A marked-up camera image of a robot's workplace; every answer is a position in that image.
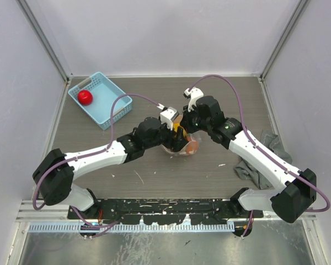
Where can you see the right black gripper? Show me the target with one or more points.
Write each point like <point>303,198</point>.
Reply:
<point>185,122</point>

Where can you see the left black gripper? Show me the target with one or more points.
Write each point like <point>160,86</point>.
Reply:
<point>173,143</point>

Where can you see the yellow lemon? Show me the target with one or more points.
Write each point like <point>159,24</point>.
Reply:
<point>179,132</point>

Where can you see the clear zip top bag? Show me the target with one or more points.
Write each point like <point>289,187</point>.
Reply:
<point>181,143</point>

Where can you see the orange tangerine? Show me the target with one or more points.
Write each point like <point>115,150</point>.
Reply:
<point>190,148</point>

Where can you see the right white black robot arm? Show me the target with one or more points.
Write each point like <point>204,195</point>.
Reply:
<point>292,190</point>

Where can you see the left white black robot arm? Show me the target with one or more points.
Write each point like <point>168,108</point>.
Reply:
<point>55,176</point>

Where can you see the grey cloth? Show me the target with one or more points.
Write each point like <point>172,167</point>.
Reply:
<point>259,164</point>

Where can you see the light blue plastic basket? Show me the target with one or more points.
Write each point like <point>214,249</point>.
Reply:
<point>104,94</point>

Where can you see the red apple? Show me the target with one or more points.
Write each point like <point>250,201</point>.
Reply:
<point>85,97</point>

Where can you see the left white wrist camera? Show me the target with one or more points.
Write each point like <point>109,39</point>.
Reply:
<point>167,115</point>

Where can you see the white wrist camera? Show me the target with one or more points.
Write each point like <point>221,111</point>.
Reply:
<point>167,115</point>
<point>192,94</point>

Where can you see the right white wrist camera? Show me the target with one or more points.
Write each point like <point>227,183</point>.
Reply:
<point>192,94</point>

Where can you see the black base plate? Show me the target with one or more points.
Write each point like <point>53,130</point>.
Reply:
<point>169,211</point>

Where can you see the light blue cable duct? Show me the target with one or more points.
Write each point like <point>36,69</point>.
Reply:
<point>72,227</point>

